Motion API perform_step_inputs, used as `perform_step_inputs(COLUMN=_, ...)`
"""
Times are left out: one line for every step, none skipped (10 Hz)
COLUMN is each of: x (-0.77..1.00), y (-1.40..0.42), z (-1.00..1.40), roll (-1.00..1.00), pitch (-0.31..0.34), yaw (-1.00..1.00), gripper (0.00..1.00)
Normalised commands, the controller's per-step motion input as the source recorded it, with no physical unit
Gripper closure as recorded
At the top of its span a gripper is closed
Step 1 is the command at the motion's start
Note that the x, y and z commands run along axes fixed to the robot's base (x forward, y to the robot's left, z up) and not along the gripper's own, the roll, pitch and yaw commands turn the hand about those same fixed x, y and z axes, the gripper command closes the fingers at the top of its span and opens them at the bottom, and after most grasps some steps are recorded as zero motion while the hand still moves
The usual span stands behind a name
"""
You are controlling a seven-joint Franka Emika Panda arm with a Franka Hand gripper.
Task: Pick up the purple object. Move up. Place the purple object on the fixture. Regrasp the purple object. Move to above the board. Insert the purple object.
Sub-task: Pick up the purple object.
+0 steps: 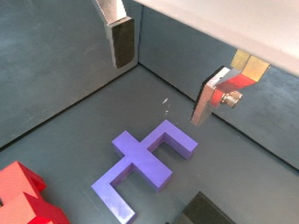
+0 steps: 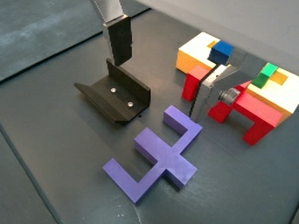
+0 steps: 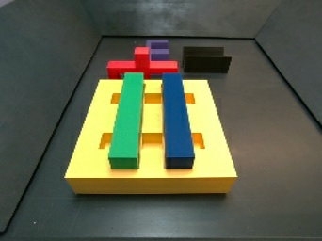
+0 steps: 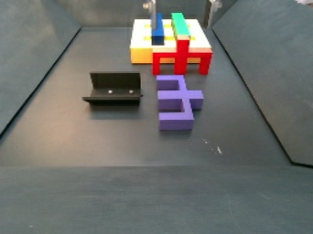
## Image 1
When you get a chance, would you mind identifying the purple E-shaped block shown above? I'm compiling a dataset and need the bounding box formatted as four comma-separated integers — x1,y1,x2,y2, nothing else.
91,120,198,224

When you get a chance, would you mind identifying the black fixture bracket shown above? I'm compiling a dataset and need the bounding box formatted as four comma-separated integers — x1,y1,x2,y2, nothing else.
172,192,236,224

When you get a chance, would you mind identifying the red E-shaped block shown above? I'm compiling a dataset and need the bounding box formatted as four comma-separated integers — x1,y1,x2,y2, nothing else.
0,161,71,224

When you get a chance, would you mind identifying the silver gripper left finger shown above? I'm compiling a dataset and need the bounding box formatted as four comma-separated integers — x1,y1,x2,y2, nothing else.
92,0,135,68

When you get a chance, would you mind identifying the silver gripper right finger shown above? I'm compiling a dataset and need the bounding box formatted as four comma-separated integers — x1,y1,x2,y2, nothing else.
191,66,243,126

